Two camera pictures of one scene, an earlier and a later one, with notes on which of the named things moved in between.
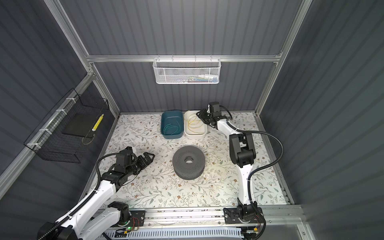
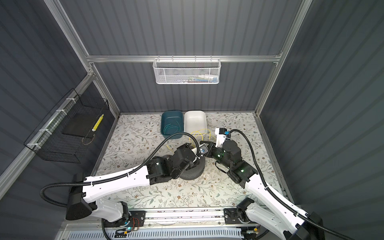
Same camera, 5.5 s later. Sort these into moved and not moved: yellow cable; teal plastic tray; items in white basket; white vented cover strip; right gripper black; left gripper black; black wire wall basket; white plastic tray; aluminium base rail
Moved: right gripper black; yellow cable; left gripper black
Not moved: black wire wall basket; teal plastic tray; aluminium base rail; white vented cover strip; items in white basket; white plastic tray
